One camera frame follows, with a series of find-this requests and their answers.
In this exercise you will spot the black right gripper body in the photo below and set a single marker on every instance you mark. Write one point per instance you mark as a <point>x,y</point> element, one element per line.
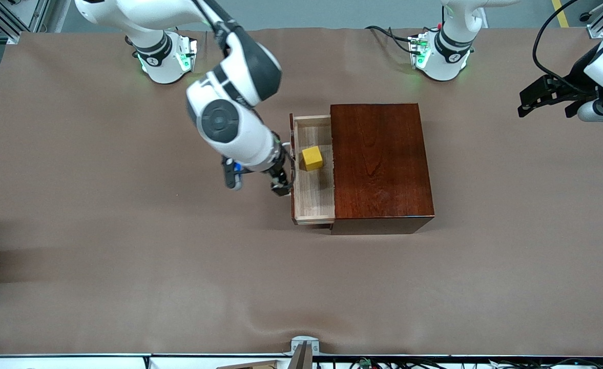
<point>277,171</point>

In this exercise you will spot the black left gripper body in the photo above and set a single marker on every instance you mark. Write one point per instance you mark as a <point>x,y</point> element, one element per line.
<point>574,85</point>

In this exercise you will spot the yellow wooden block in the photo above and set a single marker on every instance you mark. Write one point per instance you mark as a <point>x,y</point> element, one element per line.
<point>312,158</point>

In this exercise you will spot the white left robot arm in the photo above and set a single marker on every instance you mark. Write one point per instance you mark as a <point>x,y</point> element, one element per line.
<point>447,51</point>

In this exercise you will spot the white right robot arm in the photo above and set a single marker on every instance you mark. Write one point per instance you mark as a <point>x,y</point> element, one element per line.
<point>229,123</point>

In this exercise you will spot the black knob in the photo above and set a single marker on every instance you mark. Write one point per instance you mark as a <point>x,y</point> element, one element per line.
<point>585,16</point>

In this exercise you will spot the yellow floor tape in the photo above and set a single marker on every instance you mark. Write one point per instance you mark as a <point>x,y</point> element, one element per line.
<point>561,13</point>

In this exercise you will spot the dark brown wooden cabinet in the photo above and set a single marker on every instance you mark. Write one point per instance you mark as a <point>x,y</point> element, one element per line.
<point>383,169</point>

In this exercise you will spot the brown table cover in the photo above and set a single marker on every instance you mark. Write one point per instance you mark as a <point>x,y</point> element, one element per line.
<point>178,287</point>

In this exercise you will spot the tan cardboard piece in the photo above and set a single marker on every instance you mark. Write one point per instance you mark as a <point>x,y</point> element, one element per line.
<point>250,365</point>

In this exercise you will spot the grey metal mounting bracket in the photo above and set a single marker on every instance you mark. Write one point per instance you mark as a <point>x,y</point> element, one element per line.
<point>304,346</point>

